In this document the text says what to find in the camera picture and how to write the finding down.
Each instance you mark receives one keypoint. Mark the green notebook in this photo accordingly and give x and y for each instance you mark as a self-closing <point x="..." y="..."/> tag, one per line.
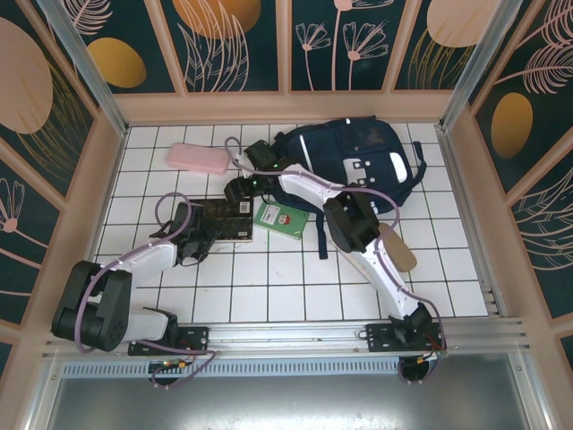
<point x="286" y="224"/>

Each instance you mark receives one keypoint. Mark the grey metal front panel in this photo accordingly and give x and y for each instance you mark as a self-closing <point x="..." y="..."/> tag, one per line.
<point x="286" y="403"/>

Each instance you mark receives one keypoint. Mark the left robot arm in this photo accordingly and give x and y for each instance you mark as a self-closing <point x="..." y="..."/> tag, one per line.
<point x="89" y="309"/>

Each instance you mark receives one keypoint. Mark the black book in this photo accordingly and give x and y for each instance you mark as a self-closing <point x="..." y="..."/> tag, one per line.
<point x="228" y="219"/>

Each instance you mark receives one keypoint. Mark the navy blue backpack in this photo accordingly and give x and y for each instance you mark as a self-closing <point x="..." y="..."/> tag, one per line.
<point x="358" y="143"/>

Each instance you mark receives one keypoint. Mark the aluminium corner post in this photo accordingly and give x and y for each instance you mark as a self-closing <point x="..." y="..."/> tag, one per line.
<point x="479" y="62"/>
<point x="89" y="67"/>

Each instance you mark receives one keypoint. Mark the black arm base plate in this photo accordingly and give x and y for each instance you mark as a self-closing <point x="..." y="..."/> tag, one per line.
<point x="197" y="336"/>
<point x="378" y="336"/>

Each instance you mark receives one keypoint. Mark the aluminium front rail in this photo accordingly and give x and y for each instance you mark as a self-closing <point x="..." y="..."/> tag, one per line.
<point x="286" y="333"/>

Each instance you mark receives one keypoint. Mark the tan pencil pouch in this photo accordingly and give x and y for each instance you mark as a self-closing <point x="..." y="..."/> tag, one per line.
<point x="400" y="253"/>

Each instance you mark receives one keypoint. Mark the yellow power connector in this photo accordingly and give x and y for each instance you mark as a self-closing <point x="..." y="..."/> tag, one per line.
<point x="423" y="359"/>
<point x="181" y="365"/>

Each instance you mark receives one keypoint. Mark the aluminium side rail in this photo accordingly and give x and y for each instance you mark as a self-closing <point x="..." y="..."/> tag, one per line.
<point x="471" y="224"/>

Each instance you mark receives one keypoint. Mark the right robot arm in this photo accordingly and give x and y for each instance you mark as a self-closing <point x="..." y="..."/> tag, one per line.
<point x="353" y="219"/>

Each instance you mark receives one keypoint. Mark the pink pencil case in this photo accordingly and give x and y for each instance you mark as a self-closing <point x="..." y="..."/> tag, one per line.
<point x="197" y="157"/>

